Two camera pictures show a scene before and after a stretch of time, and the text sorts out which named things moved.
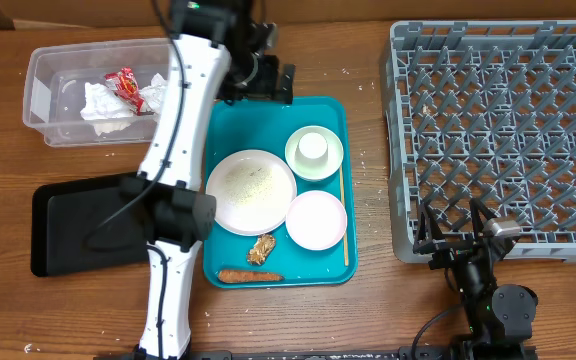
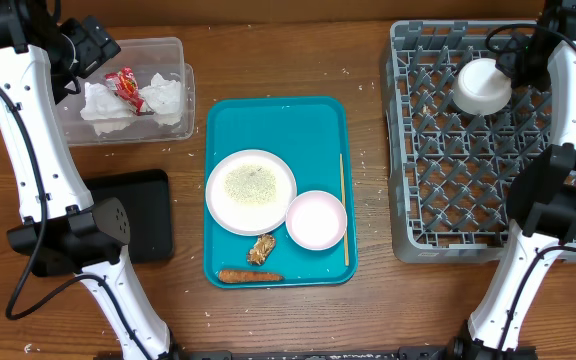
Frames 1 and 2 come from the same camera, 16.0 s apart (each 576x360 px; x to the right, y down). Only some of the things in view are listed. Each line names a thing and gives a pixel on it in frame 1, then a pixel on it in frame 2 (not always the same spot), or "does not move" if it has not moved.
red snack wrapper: [126, 88] does not move
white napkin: [153, 95] does not move
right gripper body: [451, 252] to [531, 60]
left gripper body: [254, 78] to [78, 53]
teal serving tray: [285, 207] does not move
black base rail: [436, 353] does not move
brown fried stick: [234, 276] does not move
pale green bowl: [314, 152] to [481, 88]
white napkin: [105, 109] does not move
